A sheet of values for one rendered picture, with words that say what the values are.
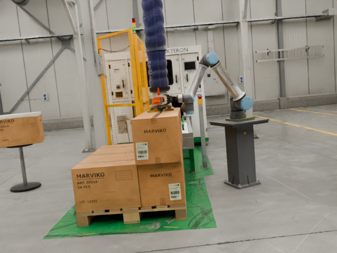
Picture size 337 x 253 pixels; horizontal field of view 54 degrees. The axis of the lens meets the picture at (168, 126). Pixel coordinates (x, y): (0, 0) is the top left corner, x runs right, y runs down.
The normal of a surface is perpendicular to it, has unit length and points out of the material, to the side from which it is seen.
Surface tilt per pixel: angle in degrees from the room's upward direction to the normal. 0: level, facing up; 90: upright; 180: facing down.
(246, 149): 90
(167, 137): 90
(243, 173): 90
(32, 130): 90
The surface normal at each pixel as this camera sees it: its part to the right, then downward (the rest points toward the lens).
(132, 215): -0.04, 0.11
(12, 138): 0.26, 0.08
